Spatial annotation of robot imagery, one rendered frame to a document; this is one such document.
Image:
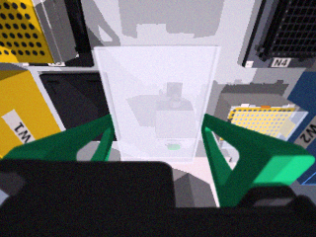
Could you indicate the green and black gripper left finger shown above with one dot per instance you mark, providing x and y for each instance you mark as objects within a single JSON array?
[{"x": 65, "y": 144}]

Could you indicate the yellow bin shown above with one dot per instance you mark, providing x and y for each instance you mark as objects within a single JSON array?
[{"x": 24, "y": 114}]

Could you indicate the blue bin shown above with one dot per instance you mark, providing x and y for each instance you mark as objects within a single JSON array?
[{"x": 304, "y": 95}]

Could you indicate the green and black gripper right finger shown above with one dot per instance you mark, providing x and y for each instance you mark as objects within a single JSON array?
[{"x": 264, "y": 160}]

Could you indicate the grey bench mat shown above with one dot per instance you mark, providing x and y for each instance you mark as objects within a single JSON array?
[{"x": 227, "y": 23}]

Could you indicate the black assay plate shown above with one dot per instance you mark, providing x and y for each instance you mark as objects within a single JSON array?
[{"x": 292, "y": 33}]

